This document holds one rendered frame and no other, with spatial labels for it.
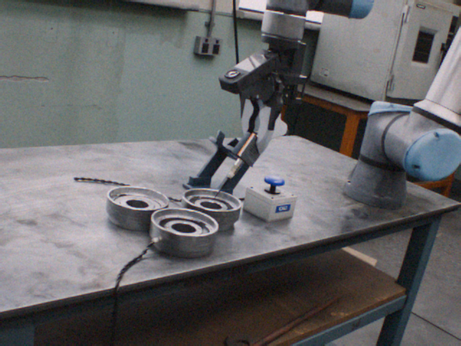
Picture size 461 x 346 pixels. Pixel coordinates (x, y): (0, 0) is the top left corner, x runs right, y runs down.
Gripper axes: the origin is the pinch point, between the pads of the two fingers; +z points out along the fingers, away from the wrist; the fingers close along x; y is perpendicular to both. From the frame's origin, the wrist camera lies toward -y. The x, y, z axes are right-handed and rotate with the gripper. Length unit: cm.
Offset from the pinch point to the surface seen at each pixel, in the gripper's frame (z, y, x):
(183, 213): 9.6, -17.2, -5.2
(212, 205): 10.9, -7.9, -1.2
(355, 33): -21, 184, 129
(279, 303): 38.1, 17.7, 0.1
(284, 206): 10.3, 5.2, -6.4
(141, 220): 10.9, -24.1, -3.6
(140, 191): 9.7, -19.3, 5.2
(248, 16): -20, 126, 155
